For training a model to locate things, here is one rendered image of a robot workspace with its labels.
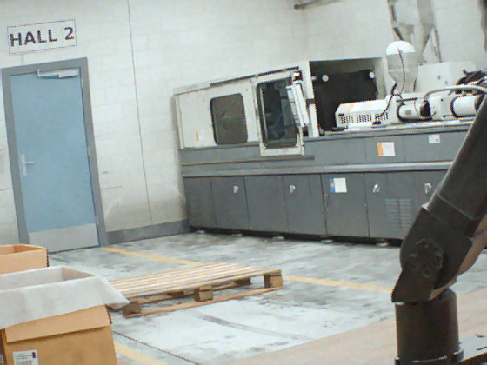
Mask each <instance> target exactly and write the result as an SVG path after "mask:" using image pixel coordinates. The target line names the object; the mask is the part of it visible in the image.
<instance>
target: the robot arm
mask: <svg viewBox="0 0 487 365"><path fill-rule="evenodd" d="M486 243H487V94H486V95H485V96H484V100H483V101H482V104H481V105H480V107H479V111H478V112H477V115H476V116H475V118H474V119H473V123H472V124H471V126H470V128H469V130H468V134H467V135H466V136H465V138H464V142H463V143H462V146H461V148H460V150H459V151H458V153H457V156H455V160H454V162H453V163H452V165H451V166H450V169H449V170H448V173H446V175H445V176H444V178H443V180H442V181H441V182H439V185H438V186H437V188H436V190H435V192H434V194H433V196H432V198H431V199H430V202H428V203H426V204H424V205H421V207H419V209H418V212H417V213H416V215H415V219H414V221H413V223H412V224H411V225H410V227H409V229H408V232H407V233H406V234H405V237H404V239H403V241H402V243H401V245H400V250H399V261H400V264H401V273H400V275H399V277H398V278H397V283H396V285H395V288H394V289H393V290H392V292H391V300H390V301H391V302H394V303H395V305H394V309H395V316H396V318H395V323H396V335H397V354H395V355H394V361H393V362H389V363H386V364H384V365H478V364H481V363H484V362H487V334H478V333H475V334H474V335H468V336H465V337H463V338H460V339H459V334H458V330H459V327H458V321H457V319H458V314H457V292H456V291H450V286H452V285H454V284H455V283H457V277H459V276H460V275H462V274H464V273H465V272H466V271H468V270H469V269H470V268H471V267H472V266H474V263H475V262H476V260H477V259H478V257H479V255H480V253H481V252H482V251H483V249H484V245H485V244H486Z"/></svg>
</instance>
